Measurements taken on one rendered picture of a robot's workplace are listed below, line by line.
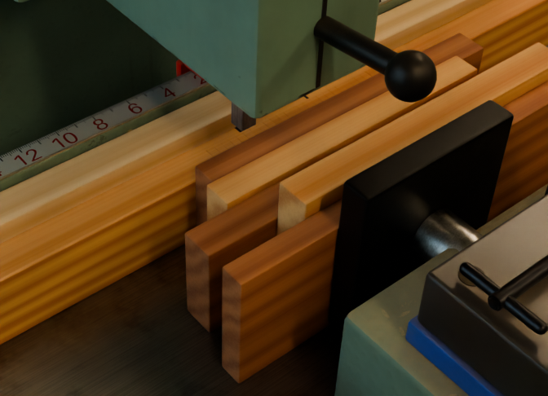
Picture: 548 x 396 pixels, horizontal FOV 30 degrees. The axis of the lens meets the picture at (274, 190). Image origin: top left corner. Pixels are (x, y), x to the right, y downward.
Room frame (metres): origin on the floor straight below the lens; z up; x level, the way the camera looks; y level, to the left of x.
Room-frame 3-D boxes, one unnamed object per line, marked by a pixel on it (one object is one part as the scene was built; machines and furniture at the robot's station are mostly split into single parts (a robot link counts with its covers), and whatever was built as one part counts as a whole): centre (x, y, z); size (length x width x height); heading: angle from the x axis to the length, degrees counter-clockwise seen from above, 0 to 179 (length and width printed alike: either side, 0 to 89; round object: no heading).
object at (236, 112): (0.39, 0.02, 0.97); 0.01 x 0.01 x 0.05; 42
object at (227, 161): (0.41, -0.04, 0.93); 0.18 x 0.02 x 0.05; 132
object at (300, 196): (0.37, -0.07, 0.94); 0.17 x 0.02 x 0.07; 132
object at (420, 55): (0.33, -0.03, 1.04); 0.06 x 0.02 x 0.02; 42
